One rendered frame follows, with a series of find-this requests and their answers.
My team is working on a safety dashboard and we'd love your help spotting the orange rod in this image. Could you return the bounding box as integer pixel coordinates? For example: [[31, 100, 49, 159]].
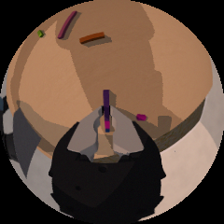
[[79, 32, 105, 44]]

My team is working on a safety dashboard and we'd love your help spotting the lime green rod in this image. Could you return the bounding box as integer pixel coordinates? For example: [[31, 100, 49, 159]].
[[37, 30, 44, 37]]

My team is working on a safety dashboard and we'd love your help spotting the pink rod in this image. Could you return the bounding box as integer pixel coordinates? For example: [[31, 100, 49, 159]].
[[57, 11, 77, 39]]

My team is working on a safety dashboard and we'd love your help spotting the purple rod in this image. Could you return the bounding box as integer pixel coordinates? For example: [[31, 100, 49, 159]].
[[103, 90, 109, 121]]

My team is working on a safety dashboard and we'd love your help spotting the short magenta rod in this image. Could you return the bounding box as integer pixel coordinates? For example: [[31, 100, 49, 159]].
[[105, 121, 110, 129], [136, 114, 147, 120]]

